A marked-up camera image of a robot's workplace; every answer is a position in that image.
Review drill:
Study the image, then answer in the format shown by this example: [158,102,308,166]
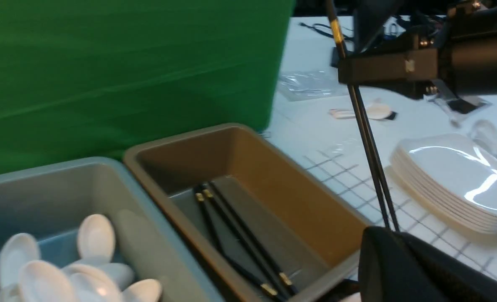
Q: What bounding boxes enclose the black chopsticks in bin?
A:
[192,182,299,302]

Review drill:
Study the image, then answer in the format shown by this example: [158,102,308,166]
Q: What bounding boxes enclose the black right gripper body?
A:
[337,12,497,98]

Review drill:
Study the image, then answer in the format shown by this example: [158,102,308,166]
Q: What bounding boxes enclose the green backdrop cloth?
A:
[0,0,294,174]

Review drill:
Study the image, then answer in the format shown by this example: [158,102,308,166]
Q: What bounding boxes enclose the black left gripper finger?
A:
[358,226,497,302]

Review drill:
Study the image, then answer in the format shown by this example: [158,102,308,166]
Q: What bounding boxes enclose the brown plastic bin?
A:
[123,124,369,302]

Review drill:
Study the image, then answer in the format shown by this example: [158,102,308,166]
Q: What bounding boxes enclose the white checked tablecloth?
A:
[269,138,497,290]

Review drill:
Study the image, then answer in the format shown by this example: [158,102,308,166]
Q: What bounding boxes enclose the black chopstick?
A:
[325,0,400,231]
[349,84,401,232]

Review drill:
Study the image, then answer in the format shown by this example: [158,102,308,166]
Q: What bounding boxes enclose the blue plastic bin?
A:
[0,157,224,302]

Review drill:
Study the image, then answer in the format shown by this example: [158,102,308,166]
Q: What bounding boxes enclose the stack of plates on table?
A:
[390,133,497,234]

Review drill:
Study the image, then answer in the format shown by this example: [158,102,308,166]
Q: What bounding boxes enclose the pile of white spoons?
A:
[0,214,163,302]

